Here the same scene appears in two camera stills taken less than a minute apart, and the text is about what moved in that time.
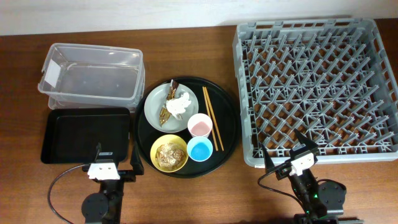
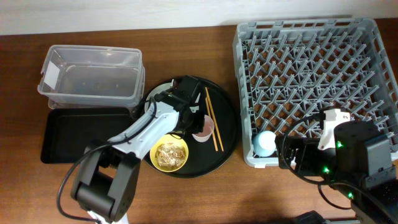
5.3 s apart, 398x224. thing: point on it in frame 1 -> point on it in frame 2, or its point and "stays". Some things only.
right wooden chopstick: [214, 117] stays
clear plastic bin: [87, 76] stays
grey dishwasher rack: [331, 78] stays
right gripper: [303, 141] -> [306, 147]
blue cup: [199, 149] -> [265, 143]
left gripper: [129, 175] -> [198, 127]
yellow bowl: [169, 153] stays
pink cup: [199, 125] stays
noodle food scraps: [169, 155] stays
